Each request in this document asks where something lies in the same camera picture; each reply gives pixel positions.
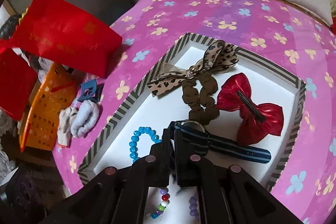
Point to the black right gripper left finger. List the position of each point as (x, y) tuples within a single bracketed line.
[(151, 171)]

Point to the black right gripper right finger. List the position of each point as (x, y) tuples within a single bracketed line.
[(190, 171)]

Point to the blue striped headband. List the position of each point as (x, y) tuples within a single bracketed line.
[(201, 142)]

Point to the leopard print bow scrunchie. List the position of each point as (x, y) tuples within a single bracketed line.
[(197, 82)]

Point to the shiny red bow clip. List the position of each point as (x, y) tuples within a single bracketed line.
[(258, 121)]

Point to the striped white tray box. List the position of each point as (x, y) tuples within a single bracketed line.
[(270, 83)]

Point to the white fluffy scrunchie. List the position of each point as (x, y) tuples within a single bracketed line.
[(86, 118)]

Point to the blue hair claw clip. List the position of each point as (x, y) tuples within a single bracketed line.
[(90, 90)]

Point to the orange plastic basket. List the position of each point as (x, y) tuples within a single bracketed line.
[(56, 93)]

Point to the pink floral bedsheet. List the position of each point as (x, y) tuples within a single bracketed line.
[(272, 29)]

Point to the large red gift bag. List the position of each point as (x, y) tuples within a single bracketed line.
[(66, 34)]

